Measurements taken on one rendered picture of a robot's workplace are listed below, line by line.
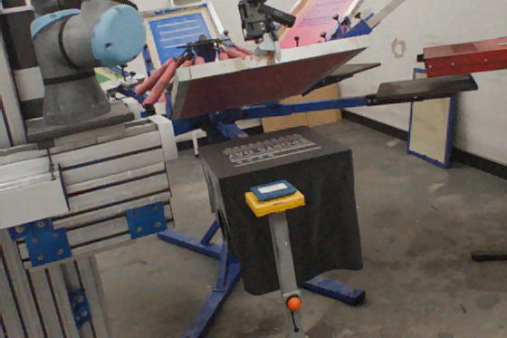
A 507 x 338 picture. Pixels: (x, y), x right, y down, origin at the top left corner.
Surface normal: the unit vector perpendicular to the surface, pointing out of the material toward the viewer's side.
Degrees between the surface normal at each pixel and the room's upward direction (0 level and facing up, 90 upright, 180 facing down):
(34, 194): 90
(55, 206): 90
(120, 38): 96
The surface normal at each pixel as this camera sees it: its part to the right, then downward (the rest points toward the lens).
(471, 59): -0.29, 0.29
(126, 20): 0.83, 0.11
